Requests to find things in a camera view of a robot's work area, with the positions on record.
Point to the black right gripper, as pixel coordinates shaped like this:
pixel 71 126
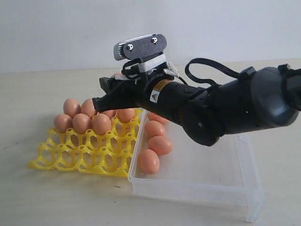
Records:
pixel 161 95

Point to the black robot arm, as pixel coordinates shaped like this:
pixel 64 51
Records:
pixel 255 100

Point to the yellow plastic egg tray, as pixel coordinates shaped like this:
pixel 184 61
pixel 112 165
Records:
pixel 109 154

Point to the clear plastic container box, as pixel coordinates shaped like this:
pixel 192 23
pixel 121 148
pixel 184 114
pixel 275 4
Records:
pixel 224 173

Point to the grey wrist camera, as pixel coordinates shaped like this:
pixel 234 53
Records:
pixel 140 47

